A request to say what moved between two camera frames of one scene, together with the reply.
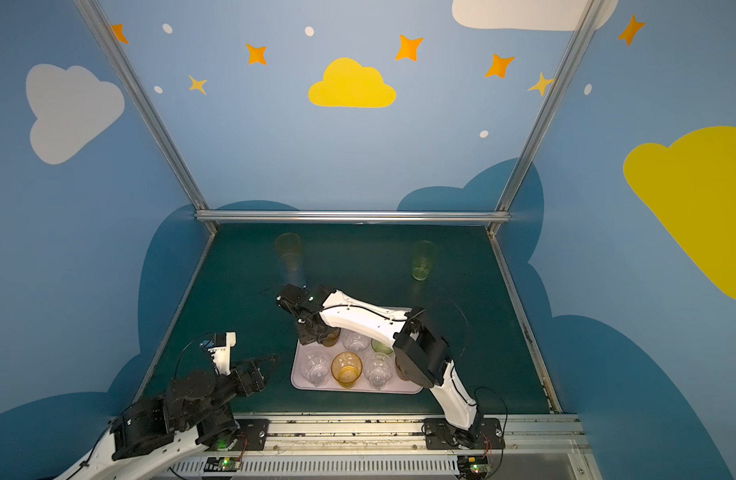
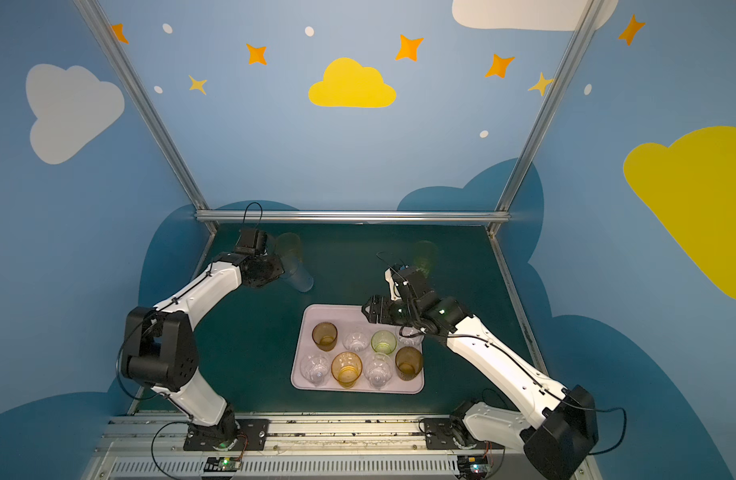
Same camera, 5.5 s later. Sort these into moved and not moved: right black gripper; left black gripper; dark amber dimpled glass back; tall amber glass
Moved: right black gripper; left black gripper
Not moved: tall amber glass; dark amber dimpled glass back
